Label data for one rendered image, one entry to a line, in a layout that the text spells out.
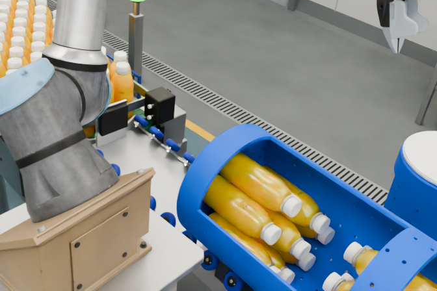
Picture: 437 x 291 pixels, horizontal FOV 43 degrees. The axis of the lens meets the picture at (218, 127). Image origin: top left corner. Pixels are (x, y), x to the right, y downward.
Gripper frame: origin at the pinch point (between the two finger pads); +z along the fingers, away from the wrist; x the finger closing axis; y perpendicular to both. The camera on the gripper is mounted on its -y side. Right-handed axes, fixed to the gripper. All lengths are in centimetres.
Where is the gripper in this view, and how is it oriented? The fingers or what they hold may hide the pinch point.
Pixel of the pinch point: (392, 45)
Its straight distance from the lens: 98.9
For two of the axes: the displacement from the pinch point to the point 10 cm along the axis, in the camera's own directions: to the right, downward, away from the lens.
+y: 6.6, 2.2, -7.2
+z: 0.6, 9.4, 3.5
